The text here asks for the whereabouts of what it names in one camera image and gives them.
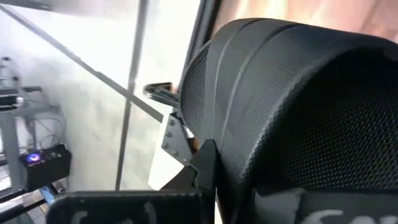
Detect black computer with blue light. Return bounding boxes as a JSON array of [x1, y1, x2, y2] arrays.
[[19, 143, 72, 191]]

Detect dark frame post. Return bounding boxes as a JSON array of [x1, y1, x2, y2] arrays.
[[182, 0, 220, 78]]

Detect grey metal stand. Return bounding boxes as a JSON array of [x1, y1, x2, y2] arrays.
[[0, 55, 63, 194]]

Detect black rubber slide sandal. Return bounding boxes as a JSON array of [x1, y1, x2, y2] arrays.
[[179, 17, 398, 224]]

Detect grey metal bracket with bolts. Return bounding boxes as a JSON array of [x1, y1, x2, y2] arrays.
[[160, 112, 200, 166]]

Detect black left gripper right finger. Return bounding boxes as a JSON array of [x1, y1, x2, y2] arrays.
[[253, 187, 398, 224]]

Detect black cable bundle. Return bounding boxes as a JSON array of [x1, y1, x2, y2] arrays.
[[142, 82, 182, 109]]

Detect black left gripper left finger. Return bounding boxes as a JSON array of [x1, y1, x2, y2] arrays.
[[46, 139, 218, 224]]

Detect grey aluminium frame strut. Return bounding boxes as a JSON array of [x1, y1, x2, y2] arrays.
[[0, 3, 165, 123], [114, 0, 150, 191]]

